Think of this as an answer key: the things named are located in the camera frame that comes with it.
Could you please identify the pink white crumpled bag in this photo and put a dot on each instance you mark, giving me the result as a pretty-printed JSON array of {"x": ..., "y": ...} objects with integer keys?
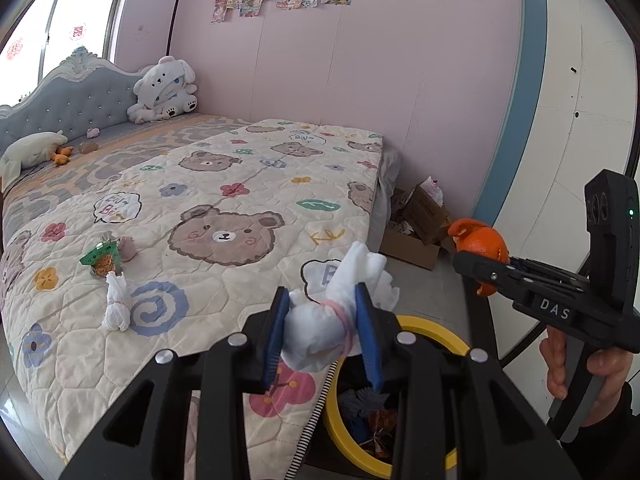
[{"x": 431, "y": 189}]

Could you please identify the orange citrus peel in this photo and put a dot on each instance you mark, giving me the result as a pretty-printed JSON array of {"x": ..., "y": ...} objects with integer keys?
[{"x": 482, "y": 240}]

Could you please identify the window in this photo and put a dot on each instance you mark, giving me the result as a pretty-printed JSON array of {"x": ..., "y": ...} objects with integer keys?
[{"x": 75, "y": 5}]

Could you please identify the black wall pole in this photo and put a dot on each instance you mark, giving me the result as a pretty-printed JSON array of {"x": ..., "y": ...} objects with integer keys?
[{"x": 181, "y": 10}]

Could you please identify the red paper window decal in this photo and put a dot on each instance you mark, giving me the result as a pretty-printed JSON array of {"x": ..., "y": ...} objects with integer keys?
[
  {"x": 15, "y": 49},
  {"x": 77, "y": 32}
]

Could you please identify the white goose plush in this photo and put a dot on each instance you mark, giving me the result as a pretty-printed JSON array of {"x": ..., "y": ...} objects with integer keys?
[{"x": 30, "y": 150}]

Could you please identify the pinkish crumpled paper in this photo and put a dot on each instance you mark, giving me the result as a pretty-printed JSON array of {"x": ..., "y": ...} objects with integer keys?
[{"x": 127, "y": 249}]

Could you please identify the yellow trash bin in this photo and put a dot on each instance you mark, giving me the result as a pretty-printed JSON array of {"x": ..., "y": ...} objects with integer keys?
[{"x": 435, "y": 332}]

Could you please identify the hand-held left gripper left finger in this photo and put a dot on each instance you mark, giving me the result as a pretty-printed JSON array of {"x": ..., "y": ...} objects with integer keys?
[{"x": 272, "y": 345}]

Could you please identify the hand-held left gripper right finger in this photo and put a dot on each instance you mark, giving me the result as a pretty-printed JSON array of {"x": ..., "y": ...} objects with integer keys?
[{"x": 371, "y": 345}]

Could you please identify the green noodle packet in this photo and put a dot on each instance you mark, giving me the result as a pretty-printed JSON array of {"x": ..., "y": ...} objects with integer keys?
[{"x": 100, "y": 255}]

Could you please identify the brown cardboard box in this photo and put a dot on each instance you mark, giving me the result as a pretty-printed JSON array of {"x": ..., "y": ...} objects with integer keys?
[{"x": 425, "y": 220}]

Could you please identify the small pink plush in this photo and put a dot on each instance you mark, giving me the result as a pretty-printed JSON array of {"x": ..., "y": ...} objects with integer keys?
[{"x": 92, "y": 133}]

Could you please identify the person's right hand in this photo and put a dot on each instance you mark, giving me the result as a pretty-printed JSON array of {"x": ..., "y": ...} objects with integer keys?
[{"x": 610, "y": 380}]

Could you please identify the grey tufted bed headboard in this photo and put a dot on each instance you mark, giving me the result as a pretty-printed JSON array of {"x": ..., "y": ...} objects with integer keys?
[{"x": 80, "y": 100}]

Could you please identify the bear print quilt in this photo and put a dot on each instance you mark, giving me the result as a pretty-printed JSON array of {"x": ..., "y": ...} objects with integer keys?
[{"x": 225, "y": 185}]

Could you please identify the white plastic bag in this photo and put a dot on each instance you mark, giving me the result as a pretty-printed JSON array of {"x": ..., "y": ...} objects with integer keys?
[
  {"x": 117, "y": 312},
  {"x": 320, "y": 330}
]

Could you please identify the grey orange patterned bed sheet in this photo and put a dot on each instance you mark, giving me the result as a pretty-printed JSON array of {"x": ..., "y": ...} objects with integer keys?
[{"x": 150, "y": 145}]

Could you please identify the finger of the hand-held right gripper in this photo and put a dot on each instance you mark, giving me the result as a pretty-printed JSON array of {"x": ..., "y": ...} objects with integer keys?
[{"x": 485, "y": 270}]

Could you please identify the white plush dog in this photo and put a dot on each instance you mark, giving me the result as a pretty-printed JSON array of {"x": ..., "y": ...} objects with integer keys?
[{"x": 162, "y": 90}]

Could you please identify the small brown round cushion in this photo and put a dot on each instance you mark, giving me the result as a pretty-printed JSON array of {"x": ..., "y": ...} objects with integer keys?
[{"x": 89, "y": 147}]

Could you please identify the white and blue wardrobe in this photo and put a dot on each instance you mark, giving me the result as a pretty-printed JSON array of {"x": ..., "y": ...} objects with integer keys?
[{"x": 565, "y": 110}]

